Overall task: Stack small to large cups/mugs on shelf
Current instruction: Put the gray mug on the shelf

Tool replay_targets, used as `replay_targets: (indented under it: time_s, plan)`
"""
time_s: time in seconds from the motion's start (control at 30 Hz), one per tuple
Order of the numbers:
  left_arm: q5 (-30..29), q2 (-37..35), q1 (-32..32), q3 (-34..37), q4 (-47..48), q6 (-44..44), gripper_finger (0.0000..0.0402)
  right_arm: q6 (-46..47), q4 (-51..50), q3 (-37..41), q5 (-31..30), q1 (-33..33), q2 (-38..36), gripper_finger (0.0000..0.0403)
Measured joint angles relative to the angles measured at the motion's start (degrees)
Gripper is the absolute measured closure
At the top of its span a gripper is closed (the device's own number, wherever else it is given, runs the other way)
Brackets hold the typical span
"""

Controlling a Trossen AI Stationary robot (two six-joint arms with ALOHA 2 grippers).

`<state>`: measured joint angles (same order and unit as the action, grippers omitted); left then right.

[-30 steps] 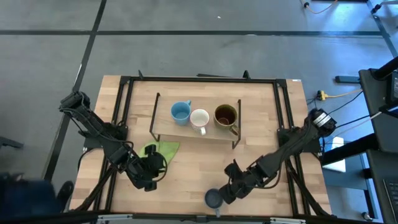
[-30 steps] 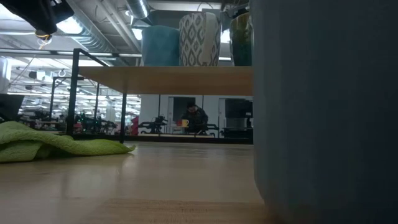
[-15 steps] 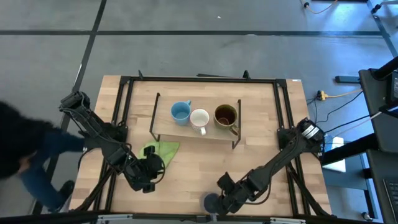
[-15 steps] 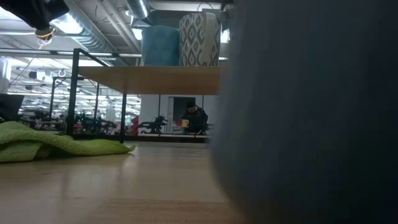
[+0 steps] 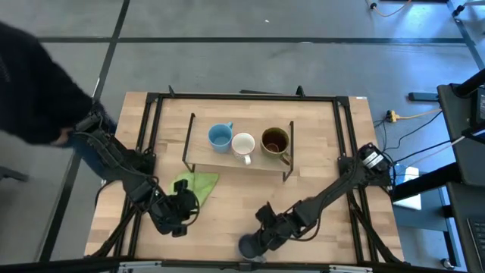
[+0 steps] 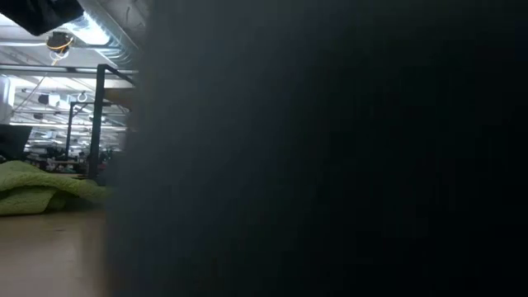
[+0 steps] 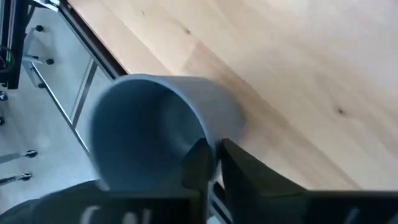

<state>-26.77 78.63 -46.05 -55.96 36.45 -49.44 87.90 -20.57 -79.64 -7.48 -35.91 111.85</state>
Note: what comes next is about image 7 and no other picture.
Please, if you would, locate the silver aluminium stand frame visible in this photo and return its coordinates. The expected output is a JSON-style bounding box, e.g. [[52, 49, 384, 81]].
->
[[0, 24, 101, 187]]

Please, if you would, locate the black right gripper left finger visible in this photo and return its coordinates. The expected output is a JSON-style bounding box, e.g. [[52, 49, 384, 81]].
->
[[0, 138, 216, 224]]

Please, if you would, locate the grey blue mug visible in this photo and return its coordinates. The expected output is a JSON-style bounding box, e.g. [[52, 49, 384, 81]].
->
[[88, 73, 247, 192]]

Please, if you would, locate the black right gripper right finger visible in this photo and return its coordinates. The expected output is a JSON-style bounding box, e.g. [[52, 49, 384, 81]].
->
[[217, 138, 398, 224]]

